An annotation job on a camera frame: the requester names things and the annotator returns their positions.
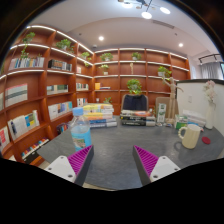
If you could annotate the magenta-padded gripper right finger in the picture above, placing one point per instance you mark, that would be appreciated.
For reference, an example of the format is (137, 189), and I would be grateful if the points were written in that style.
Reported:
(148, 163)

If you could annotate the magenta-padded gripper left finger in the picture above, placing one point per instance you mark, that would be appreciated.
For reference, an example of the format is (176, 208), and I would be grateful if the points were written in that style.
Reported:
(78, 161)

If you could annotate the clear blue-capped water bottle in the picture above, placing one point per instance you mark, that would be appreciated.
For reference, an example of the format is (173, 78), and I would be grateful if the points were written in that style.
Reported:
(80, 130)

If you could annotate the dark book stack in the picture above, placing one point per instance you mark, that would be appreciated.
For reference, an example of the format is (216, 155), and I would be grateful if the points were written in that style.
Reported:
(136, 120)

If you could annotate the colourful book stack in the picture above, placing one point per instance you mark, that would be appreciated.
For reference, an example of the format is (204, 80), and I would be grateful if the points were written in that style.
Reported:
(98, 116)

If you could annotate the cream ceramic mug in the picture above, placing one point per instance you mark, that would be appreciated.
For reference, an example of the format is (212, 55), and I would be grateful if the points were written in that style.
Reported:
(191, 136)

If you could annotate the tall green-white carton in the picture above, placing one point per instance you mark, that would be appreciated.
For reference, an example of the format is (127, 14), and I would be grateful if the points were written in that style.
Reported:
(161, 113)

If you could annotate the green-white box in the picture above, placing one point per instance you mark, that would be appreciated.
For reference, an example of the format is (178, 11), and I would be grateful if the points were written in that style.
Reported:
(181, 123)

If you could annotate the dark office chair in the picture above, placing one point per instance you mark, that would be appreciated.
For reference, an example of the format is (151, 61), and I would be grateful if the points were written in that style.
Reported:
(134, 102)

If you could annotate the brown chair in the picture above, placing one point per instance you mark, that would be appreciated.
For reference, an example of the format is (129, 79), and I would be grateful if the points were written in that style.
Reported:
(163, 100)

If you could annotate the wooden artist mannequin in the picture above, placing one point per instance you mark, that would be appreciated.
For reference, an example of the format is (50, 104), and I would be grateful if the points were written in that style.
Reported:
(172, 96)

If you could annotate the wooden bookshelf unit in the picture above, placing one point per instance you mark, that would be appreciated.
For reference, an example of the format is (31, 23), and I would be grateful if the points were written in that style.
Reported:
(33, 86)

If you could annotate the grey curtain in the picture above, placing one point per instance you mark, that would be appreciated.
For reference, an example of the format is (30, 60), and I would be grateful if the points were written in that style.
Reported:
(210, 70)

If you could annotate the recessed ceiling light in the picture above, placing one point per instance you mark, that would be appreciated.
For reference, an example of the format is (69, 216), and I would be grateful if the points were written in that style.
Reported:
(180, 44)
(101, 38)

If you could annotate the ceiling air vent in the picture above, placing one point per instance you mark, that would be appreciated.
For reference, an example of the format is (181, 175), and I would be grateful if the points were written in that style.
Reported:
(163, 24)

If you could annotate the multi-bulb ceiling lamp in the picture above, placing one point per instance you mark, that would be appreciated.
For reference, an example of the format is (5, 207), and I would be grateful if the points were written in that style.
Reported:
(146, 15)

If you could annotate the white wall switch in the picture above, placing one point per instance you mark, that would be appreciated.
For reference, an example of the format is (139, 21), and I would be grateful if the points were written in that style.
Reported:
(190, 99)

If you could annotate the black track light rail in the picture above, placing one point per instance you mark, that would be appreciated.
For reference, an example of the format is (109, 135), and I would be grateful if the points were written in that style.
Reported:
(208, 56)

